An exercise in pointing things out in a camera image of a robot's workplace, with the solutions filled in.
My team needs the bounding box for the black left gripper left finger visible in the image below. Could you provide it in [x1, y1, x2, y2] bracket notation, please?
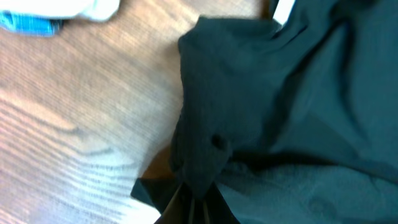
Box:
[155, 184, 195, 224]

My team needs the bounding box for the black t-shirt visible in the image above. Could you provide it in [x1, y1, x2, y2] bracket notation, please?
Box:
[131, 0, 397, 223]

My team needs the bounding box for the cream folded garment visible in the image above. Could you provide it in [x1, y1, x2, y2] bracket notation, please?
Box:
[1, 0, 121, 22]

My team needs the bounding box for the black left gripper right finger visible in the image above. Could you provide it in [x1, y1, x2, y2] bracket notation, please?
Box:
[203, 184, 240, 224]

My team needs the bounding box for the blue folded garment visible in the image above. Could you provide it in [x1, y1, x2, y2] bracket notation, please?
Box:
[1, 11, 63, 37]

